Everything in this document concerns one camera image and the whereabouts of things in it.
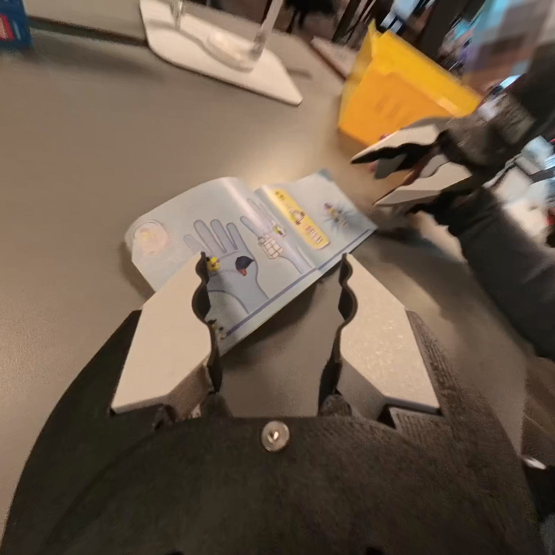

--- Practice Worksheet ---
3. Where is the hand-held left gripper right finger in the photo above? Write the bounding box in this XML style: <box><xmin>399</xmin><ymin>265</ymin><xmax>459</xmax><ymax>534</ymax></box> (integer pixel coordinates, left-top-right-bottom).
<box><xmin>319</xmin><ymin>254</ymin><xmax>442</xmax><ymax>423</ymax></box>

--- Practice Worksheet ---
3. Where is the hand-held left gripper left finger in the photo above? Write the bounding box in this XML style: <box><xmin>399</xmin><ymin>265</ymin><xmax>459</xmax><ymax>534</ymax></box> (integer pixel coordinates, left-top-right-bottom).
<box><xmin>110</xmin><ymin>251</ymin><xmax>224</xmax><ymax>423</ymax></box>

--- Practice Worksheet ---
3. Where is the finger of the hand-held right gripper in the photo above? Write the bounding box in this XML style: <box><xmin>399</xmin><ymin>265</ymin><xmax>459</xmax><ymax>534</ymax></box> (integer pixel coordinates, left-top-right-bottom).
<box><xmin>349</xmin><ymin>123</ymin><xmax>448</xmax><ymax>179</ymax></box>
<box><xmin>373</xmin><ymin>155</ymin><xmax>473</xmax><ymax>213</ymax></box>

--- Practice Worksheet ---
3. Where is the yellow plastic bin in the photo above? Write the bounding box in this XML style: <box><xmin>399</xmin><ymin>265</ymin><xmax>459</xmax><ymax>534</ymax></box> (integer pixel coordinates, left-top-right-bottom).
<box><xmin>338</xmin><ymin>19</ymin><xmax>483</xmax><ymax>147</ymax></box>

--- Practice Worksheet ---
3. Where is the lego instruction booklet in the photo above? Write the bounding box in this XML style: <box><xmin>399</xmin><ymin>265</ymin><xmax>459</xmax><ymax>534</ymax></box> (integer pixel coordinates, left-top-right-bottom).
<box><xmin>125</xmin><ymin>169</ymin><xmax>378</xmax><ymax>356</ymax></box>

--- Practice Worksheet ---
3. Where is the blue lego box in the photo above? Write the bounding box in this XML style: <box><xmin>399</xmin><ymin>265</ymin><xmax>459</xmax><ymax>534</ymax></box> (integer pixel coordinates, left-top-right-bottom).
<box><xmin>0</xmin><ymin>12</ymin><xmax>34</xmax><ymax>50</ymax></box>

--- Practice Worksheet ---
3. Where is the person's right forearm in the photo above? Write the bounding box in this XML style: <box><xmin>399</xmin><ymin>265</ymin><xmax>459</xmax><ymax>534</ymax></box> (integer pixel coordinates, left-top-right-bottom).
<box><xmin>451</xmin><ymin>191</ymin><xmax>555</xmax><ymax>360</ymax></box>

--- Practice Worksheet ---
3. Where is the wooden book stand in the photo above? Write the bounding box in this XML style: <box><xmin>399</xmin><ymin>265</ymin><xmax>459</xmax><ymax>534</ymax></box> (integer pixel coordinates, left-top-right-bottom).
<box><xmin>140</xmin><ymin>0</ymin><xmax>303</xmax><ymax>106</ymax></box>

